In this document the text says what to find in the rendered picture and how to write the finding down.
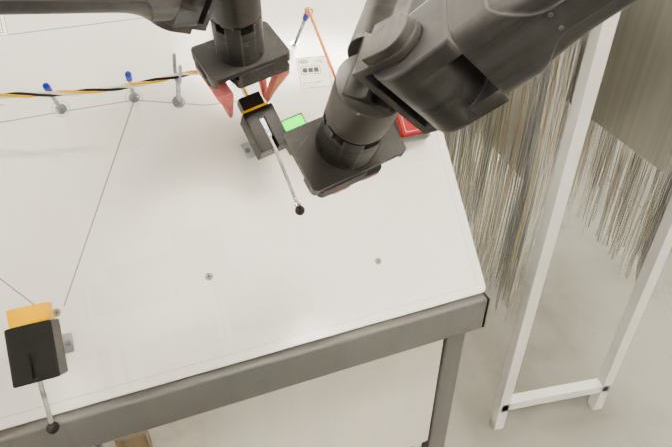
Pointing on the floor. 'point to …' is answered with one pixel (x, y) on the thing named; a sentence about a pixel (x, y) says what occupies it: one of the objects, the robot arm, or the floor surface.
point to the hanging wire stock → (636, 136)
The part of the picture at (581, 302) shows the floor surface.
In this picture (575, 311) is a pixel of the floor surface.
